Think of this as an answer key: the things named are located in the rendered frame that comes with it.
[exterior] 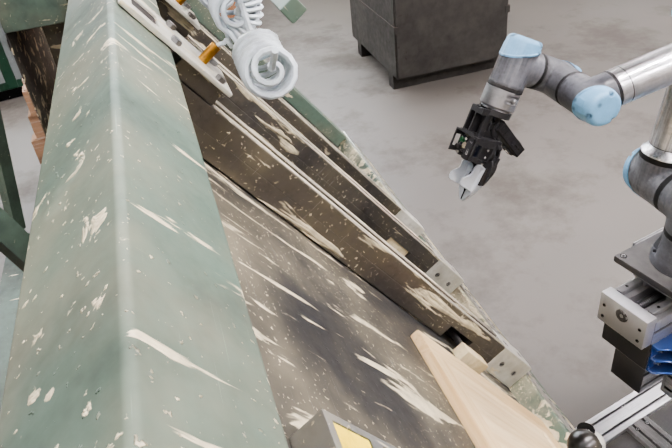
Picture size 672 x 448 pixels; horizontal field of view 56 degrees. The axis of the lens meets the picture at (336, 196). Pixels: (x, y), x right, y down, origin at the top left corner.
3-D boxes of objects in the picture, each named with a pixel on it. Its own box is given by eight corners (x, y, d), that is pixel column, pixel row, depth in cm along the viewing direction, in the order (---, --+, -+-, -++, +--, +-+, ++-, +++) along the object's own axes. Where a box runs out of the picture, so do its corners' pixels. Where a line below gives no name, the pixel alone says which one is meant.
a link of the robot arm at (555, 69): (582, 113, 131) (541, 100, 126) (553, 92, 140) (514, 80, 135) (602, 78, 127) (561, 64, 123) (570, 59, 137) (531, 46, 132)
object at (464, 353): (478, 376, 129) (489, 366, 129) (457, 361, 125) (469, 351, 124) (471, 365, 132) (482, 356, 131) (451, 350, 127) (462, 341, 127)
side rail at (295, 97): (327, 156, 255) (346, 137, 253) (97, -46, 193) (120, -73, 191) (321, 148, 262) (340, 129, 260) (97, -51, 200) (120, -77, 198)
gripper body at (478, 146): (445, 150, 136) (467, 98, 132) (473, 155, 141) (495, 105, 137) (468, 165, 130) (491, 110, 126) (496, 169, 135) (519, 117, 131)
